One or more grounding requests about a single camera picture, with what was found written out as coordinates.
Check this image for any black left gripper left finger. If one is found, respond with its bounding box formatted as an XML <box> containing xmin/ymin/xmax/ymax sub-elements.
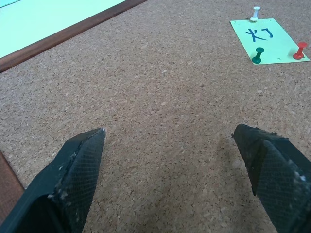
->
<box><xmin>0</xmin><ymin>128</ymin><xmax>107</xmax><ymax>233</ymax></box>

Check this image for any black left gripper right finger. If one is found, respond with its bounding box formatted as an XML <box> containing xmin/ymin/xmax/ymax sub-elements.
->
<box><xmin>232</xmin><ymin>123</ymin><xmax>311</xmax><ymax>233</ymax></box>

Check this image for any green push pin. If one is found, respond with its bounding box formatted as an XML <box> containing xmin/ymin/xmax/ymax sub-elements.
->
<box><xmin>251</xmin><ymin>47</ymin><xmax>265</xmax><ymax>64</ymax></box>

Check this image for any red push pin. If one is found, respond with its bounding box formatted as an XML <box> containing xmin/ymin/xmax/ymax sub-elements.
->
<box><xmin>292</xmin><ymin>41</ymin><xmax>309</xmax><ymax>60</ymax></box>

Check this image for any brown cork board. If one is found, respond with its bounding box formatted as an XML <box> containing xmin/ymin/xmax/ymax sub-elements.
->
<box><xmin>0</xmin><ymin>0</ymin><xmax>311</xmax><ymax>233</ymax></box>

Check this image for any light green paper note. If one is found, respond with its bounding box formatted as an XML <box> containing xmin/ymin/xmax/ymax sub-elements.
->
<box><xmin>229</xmin><ymin>18</ymin><xmax>311</xmax><ymax>66</ymax></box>

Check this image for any white push pin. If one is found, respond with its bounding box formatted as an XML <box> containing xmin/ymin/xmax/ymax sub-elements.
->
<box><xmin>250</xmin><ymin>6</ymin><xmax>261</xmax><ymax>22</ymax></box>

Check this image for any brown wooden board frame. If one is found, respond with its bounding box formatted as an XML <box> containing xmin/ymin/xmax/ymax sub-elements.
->
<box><xmin>0</xmin><ymin>0</ymin><xmax>149</xmax><ymax>212</ymax></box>

